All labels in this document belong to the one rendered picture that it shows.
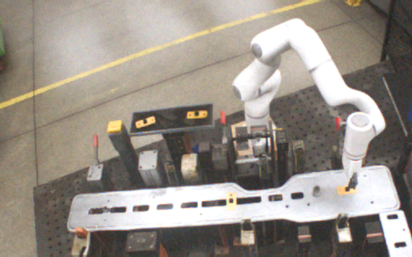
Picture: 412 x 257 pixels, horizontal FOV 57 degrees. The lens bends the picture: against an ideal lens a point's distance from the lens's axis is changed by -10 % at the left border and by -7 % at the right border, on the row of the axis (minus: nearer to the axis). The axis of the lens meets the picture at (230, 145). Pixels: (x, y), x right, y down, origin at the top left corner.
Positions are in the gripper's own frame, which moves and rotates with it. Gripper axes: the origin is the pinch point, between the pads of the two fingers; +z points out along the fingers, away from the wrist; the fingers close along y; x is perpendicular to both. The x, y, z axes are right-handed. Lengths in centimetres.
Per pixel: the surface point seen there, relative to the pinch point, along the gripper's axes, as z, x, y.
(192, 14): 112, -92, -310
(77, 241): 4, -107, 18
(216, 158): 2, -51, -16
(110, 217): 10, -97, 4
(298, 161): 5.8, -18.1, -14.0
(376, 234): 11.1, 8.1, 20.4
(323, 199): 9.3, -10.1, 3.4
